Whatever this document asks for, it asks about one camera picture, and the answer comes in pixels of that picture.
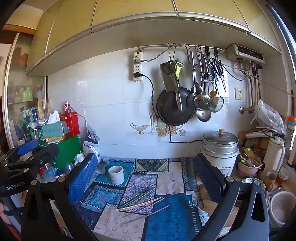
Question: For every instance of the white water heater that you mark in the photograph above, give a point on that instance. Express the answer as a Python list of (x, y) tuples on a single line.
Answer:
[(247, 52)]

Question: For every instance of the steel slotted spoon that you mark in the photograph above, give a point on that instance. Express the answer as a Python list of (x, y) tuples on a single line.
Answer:
[(201, 102)]

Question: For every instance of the blue white plastic bag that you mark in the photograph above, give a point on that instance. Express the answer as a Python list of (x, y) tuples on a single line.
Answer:
[(91, 143)]

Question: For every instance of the yellow upper cabinet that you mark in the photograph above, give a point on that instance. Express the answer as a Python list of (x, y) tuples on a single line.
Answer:
[(138, 27)]

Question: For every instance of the steel ladle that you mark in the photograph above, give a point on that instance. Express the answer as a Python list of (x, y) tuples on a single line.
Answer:
[(193, 92)]

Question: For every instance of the yellow flat box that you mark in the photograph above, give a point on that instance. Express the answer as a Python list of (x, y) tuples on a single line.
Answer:
[(54, 139)]

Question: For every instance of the teal tissue box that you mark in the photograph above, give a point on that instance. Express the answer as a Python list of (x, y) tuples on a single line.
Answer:
[(52, 129)]

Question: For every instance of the green box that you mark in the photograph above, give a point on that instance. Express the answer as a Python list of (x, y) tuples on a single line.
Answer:
[(67, 150)]

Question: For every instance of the brown wooden chopstick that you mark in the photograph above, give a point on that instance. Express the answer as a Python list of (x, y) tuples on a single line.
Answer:
[(143, 202), (141, 205)]

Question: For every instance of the crumpled white tissue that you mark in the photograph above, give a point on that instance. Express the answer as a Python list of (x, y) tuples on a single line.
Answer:
[(79, 158)]

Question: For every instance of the cream thermos jug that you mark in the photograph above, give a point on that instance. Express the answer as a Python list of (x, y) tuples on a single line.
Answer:
[(272, 155)]

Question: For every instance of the dark green chopstick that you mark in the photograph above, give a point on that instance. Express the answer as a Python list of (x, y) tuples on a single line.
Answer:
[(136, 195)]

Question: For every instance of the black wok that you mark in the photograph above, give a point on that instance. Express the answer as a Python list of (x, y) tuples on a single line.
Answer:
[(168, 109)]

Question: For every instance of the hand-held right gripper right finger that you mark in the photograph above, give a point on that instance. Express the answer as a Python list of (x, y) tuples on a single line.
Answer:
[(207, 179)]

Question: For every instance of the patterned blue mat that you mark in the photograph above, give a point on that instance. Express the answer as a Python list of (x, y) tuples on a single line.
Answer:
[(171, 215)]

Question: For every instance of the red tin box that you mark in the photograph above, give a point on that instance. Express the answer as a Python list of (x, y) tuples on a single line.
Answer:
[(70, 124)]

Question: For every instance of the steel masher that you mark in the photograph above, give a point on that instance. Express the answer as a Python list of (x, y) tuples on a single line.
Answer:
[(207, 74)]

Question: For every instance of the white rice cooker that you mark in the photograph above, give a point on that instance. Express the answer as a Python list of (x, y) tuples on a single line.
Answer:
[(219, 150)]

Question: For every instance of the white wall outlet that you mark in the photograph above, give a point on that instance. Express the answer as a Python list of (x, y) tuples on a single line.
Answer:
[(239, 93)]

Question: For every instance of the mesh strainer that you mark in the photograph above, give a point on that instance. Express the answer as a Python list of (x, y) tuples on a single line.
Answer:
[(217, 103)]

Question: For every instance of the white ceramic cup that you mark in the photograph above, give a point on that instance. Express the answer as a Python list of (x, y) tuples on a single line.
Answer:
[(116, 176)]

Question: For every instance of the green peeler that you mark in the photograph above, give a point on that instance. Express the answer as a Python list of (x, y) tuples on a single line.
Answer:
[(177, 69)]

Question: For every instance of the white power strip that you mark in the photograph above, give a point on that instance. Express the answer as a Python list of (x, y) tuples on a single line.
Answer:
[(137, 67)]

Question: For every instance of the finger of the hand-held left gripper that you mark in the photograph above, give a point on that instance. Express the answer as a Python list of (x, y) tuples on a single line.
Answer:
[(27, 147), (45, 155)]

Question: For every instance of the pink bowl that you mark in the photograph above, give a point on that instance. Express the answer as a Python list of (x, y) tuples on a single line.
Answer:
[(247, 170)]

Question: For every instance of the round steel spoon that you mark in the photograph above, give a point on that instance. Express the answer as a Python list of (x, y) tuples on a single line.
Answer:
[(204, 115)]

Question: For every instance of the brown mug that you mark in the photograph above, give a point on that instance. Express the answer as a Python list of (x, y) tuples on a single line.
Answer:
[(270, 179)]

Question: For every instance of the white plastic bucket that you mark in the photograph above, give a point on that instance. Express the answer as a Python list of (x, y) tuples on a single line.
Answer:
[(283, 208)]

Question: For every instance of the steel cleaver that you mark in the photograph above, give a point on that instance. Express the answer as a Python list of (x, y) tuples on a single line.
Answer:
[(170, 78)]

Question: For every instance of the black scissors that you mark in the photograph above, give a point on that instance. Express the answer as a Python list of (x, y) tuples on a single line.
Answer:
[(217, 66)]

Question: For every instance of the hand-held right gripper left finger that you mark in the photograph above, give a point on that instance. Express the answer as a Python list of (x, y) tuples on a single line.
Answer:
[(83, 179)]

